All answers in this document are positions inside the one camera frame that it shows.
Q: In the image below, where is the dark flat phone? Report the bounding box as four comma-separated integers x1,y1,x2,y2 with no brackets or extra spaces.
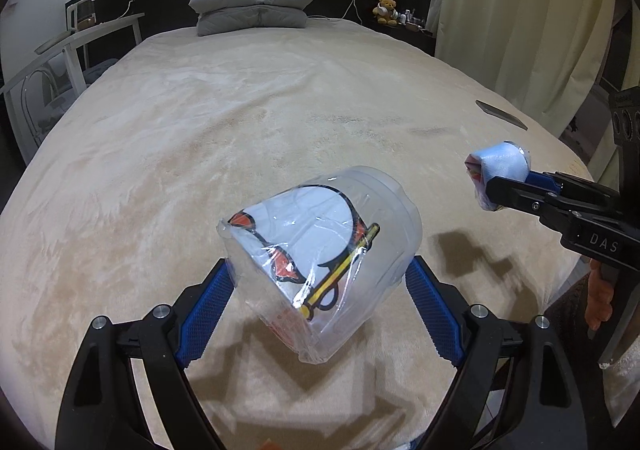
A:
475,100,529,131

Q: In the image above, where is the clear plastic printed bag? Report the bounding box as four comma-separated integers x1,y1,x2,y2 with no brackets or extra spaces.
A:
216,166,425,365

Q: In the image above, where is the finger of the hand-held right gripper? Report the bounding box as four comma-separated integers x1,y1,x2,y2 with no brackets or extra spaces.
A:
525,170,621,211
485,177,571,227

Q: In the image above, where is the brown teddy bear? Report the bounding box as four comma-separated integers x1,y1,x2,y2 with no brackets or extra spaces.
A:
372,0,401,26

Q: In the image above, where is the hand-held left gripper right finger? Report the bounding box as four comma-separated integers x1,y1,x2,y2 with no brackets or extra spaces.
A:
405,255,613,450

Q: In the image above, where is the white chair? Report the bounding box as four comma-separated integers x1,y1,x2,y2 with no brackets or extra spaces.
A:
0,12,146,151

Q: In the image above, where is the beige plush blanket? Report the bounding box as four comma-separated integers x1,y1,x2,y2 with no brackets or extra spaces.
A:
0,22,596,450

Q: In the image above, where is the cream curtain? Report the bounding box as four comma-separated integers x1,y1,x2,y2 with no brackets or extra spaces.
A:
434,0,631,181

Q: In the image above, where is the white tabletop appliance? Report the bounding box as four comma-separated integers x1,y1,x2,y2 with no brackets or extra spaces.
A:
65,0,98,33

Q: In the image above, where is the clear plastic chair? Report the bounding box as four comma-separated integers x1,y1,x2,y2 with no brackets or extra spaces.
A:
20,52,118,141

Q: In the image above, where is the small bottles cluster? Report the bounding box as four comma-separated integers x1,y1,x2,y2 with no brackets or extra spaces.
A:
397,7,426,30

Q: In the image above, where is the light blue plastic packet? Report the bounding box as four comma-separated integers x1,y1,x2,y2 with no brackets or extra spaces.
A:
464,141,532,213

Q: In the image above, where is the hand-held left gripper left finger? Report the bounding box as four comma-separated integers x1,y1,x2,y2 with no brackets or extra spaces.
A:
54,257,236,450

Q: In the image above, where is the person's right hand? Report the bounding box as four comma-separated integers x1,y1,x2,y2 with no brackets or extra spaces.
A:
585,262,615,331

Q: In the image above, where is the grey quilted pillow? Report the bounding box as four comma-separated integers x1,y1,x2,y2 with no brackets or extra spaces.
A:
196,4,309,37

